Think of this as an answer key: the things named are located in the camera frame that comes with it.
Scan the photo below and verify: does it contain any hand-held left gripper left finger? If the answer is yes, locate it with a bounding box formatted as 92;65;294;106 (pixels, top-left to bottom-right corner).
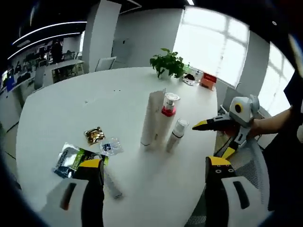
39;158;106;227

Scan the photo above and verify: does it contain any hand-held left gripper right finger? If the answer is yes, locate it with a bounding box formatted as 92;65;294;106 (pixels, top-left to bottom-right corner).
205;156;264;227

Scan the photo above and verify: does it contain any green black silver sachet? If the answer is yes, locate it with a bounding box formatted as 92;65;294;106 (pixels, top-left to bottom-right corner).
52;141;110;179

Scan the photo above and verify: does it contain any white red-collared pump bottle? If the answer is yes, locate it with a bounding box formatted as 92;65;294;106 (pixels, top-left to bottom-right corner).
156;92;181;146

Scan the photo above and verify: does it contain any small clear blue-print sachet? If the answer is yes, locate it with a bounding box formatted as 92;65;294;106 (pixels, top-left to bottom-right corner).
99;137;124;157

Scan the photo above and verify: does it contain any gold foil sachet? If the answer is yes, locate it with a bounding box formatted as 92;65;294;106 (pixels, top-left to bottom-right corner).
83;126;106;147

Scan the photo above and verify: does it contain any white skincare tube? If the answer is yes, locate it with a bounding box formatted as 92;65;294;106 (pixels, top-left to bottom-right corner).
140;87;168;152

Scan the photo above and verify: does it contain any person's right hand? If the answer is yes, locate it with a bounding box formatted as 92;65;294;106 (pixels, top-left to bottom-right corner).
247;117;264;139

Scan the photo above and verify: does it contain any grey mesh chair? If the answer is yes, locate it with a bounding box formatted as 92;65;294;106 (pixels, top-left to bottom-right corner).
184;136;270;227

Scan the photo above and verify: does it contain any red box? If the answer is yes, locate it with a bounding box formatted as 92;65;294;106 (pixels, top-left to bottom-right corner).
199;72;218;91

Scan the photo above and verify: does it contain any white plush toy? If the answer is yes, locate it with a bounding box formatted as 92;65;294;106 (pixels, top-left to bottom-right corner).
296;122;303;144

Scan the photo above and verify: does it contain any large window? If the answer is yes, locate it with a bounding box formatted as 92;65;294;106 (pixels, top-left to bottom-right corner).
173;6;296;114

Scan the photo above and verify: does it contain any potted green plant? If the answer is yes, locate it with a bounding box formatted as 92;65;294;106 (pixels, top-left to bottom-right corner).
149;48;186;79

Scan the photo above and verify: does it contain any white chair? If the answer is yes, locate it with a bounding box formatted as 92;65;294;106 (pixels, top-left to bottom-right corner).
95;56;117;72

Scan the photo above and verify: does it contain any grey office chair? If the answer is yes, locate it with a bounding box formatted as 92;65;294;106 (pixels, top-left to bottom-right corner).
33;66;46;91

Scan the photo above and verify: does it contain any white office desk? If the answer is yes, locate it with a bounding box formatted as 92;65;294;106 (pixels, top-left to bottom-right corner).
50;60;85;83

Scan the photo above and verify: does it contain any blue box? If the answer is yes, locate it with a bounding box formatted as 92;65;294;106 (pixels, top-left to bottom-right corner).
5;73;16;92

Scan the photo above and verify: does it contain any white pillar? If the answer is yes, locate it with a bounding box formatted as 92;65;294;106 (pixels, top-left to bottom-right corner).
82;0;119;73

